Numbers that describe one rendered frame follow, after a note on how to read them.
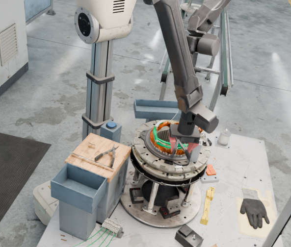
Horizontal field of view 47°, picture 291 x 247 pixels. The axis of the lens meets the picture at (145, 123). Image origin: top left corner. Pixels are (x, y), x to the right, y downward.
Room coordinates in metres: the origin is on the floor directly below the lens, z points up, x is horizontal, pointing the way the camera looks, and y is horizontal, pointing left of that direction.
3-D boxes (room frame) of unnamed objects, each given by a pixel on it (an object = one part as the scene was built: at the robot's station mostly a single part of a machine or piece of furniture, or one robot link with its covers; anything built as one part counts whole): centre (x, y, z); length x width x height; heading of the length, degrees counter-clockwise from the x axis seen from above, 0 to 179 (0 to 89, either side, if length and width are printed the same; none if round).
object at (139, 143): (1.08, -0.12, 1.09); 0.32 x 0.32 x 0.01
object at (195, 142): (0.95, -0.16, 1.21); 0.07 x 0.07 x 0.09; 7
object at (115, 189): (0.97, 0.16, 0.91); 0.19 x 0.19 x 0.26; 75
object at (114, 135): (1.20, 0.15, 0.91); 0.07 x 0.07 x 0.25; 65
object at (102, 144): (0.97, 0.16, 1.05); 0.20 x 0.19 x 0.02; 165
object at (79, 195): (0.82, 0.20, 0.92); 0.17 x 0.11 x 0.28; 75
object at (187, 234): (0.85, -0.25, 0.81); 0.10 x 0.06 x 0.06; 52
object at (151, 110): (1.39, -0.06, 0.92); 0.25 x 0.11 x 0.28; 102
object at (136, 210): (1.08, -0.12, 0.80); 0.39 x 0.39 x 0.01
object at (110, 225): (0.84, 0.06, 0.80); 0.10 x 0.05 x 0.04; 69
